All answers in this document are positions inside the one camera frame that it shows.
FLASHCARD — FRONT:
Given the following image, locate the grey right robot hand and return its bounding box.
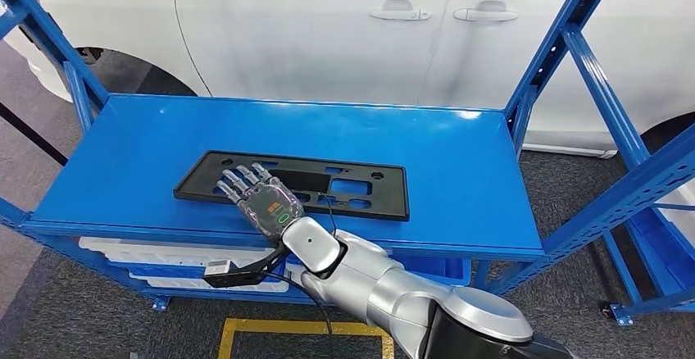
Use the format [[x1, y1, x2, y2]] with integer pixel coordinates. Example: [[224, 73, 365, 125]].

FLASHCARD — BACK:
[[216, 161, 305, 247]]

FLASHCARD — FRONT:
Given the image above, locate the black plastic plate bracket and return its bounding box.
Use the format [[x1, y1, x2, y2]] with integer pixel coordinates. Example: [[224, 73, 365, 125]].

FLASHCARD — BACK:
[[173, 150, 411, 222]]

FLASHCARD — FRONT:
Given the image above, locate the yellow floor tape square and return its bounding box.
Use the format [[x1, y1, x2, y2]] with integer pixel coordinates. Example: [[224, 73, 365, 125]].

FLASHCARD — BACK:
[[216, 318, 395, 359]]

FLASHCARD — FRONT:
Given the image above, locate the white car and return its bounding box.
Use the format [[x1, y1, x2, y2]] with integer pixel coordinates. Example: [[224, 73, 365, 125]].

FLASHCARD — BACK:
[[0, 0, 695, 159]]

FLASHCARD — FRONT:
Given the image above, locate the black camera cable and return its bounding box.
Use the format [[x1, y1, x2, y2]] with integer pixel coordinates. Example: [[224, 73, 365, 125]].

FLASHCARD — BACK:
[[260, 270, 335, 359]]

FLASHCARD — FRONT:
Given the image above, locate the white car door handle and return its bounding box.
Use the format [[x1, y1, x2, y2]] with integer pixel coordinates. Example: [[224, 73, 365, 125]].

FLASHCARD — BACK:
[[453, 0, 520, 23], [369, 0, 433, 22]]

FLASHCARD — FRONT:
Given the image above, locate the black barrier strap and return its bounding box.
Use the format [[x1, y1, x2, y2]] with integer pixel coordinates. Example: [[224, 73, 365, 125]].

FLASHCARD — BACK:
[[0, 101, 69, 166]]

